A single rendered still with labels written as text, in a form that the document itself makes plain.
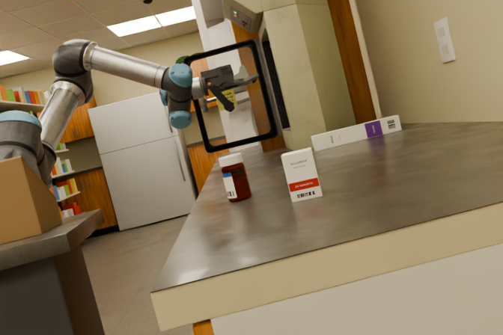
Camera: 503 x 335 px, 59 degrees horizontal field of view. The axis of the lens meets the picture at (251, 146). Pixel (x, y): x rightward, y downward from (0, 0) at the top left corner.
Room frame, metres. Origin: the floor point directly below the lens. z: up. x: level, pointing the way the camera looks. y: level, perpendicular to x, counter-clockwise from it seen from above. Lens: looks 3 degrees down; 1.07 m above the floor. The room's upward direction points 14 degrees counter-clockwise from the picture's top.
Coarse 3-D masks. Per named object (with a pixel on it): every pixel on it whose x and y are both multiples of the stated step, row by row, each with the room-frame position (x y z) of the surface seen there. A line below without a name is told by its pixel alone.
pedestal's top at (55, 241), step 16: (64, 224) 1.08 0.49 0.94; (80, 224) 1.03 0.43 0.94; (96, 224) 1.15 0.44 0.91; (32, 240) 0.95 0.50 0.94; (48, 240) 0.92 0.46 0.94; (64, 240) 0.93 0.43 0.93; (80, 240) 1.00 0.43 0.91; (0, 256) 0.91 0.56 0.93; (16, 256) 0.92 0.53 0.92; (32, 256) 0.92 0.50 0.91; (48, 256) 0.92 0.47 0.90
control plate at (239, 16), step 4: (232, 8) 1.57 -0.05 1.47; (232, 12) 1.62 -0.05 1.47; (236, 12) 1.59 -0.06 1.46; (240, 12) 1.56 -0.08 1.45; (232, 16) 1.69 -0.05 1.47; (236, 16) 1.65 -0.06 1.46; (240, 16) 1.62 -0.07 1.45; (248, 16) 1.56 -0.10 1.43; (236, 20) 1.71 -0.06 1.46; (240, 20) 1.67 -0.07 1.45; (248, 20) 1.60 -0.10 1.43; (240, 24) 1.73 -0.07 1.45; (248, 24) 1.66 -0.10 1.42; (248, 28) 1.73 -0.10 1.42
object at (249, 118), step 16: (240, 48) 1.78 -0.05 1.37; (192, 64) 1.81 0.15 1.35; (208, 64) 1.80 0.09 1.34; (224, 64) 1.79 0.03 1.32; (240, 64) 1.78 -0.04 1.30; (208, 96) 1.80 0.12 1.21; (240, 96) 1.79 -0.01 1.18; (256, 96) 1.78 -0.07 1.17; (208, 112) 1.81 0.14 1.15; (224, 112) 1.80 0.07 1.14; (240, 112) 1.79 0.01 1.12; (256, 112) 1.78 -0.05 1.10; (208, 128) 1.81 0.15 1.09; (224, 128) 1.80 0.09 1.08; (240, 128) 1.79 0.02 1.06; (256, 128) 1.78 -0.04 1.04
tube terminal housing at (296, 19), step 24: (264, 0) 1.46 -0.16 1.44; (288, 0) 1.46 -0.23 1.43; (312, 0) 1.54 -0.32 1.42; (264, 24) 1.51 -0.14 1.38; (288, 24) 1.46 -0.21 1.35; (312, 24) 1.51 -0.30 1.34; (288, 48) 1.46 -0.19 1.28; (312, 48) 1.49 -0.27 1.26; (336, 48) 1.60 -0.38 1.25; (288, 72) 1.46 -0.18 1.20; (312, 72) 1.47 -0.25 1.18; (336, 72) 1.57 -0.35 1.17; (288, 96) 1.46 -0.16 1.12; (312, 96) 1.46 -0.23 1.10; (336, 96) 1.54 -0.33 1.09; (312, 120) 1.46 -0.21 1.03; (336, 120) 1.52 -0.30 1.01; (288, 144) 1.66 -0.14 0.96; (312, 144) 1.46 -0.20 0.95
